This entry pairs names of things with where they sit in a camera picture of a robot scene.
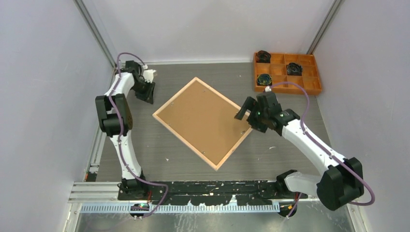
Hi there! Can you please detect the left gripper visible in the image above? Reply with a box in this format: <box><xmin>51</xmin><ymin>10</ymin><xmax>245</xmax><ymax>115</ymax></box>
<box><xmin>132</xmin><ymin>79</ymin><xmax>156</xmax><ymax>104</ymax></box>

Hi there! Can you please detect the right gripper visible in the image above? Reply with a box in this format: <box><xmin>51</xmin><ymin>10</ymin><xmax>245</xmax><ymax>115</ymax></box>
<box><xmin>235</xmin><ymin>97</ymin><xmax>268</xmax><ymax>133</ymax></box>

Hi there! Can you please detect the white wooden picture frame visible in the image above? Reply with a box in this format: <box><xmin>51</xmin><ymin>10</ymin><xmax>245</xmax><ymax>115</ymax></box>
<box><xmin>152</xmin><ymin>76</ymin><xmax>254</xmax><ymax>171</ymax></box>

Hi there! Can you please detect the brown backing board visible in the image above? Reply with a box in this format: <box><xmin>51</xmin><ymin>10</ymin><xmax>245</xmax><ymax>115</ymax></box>
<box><xmin>156</xmin><ymin>80</ymin><xmax>251</xmax><ymax>167</ymax></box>

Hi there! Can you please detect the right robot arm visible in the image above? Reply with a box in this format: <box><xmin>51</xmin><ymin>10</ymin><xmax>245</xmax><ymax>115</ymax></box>
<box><xmin>235</xmin><ymin>92</ymin><xmax>365</xmax><ymax>211</ymax></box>

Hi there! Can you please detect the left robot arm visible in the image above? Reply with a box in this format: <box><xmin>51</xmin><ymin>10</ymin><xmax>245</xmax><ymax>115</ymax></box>
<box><xmin>95</xmin><ymin>60</ymin><xmax>156</xmax><ymax>200</ymax></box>

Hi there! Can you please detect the blue yellow tape roll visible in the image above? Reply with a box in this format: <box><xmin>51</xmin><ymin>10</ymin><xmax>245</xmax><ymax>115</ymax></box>
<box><xmin>256</xmin><ymin>73</ymin><xmax>272</xmax><ymax>86</ymax></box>

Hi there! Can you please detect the black tape roll top-left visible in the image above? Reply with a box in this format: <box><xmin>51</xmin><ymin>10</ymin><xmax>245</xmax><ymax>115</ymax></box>
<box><xmin>256</xmin><ymin>50</ymin><xmax>271</xmax><ymax>63</ymax></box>

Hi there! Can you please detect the black tape roll middle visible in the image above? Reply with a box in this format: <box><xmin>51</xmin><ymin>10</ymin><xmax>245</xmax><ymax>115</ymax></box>
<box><xmin>286</xmin><ymin>62</ymin><xmax>303</xmax><ymax>76</ymax></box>

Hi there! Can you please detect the orange compartment tray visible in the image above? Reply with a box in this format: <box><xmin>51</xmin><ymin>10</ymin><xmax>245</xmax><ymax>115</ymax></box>
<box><xmin>252</xmin><ymin>52</ymin><xmax>322</xmax><ymax>96</ymax></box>

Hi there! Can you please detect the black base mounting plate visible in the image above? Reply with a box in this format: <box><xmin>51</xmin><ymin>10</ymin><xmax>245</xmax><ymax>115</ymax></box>
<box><xmin>117</xmin><ymin>180</ymin><xmax>298</xmax><ymax>206</ymax></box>

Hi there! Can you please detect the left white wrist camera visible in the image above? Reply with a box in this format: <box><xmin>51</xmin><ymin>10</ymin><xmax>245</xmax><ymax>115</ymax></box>
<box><xmin>142</xmin><ymin>65</ymin><xmax>157</xmax><ymax>84</ymax></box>

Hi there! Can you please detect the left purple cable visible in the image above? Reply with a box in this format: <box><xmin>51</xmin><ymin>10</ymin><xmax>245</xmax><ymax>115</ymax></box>
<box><xmin>107</xmin><ymin>52</ymin><xmax>170</xmax><ymax>219</ymax></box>

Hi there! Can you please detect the aluminium rail front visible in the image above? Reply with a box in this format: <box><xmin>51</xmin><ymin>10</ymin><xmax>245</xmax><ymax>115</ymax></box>
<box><xmin>68</xmin><ymin>179</ymin><xmax>359</xmax><ymax>203</ymax></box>

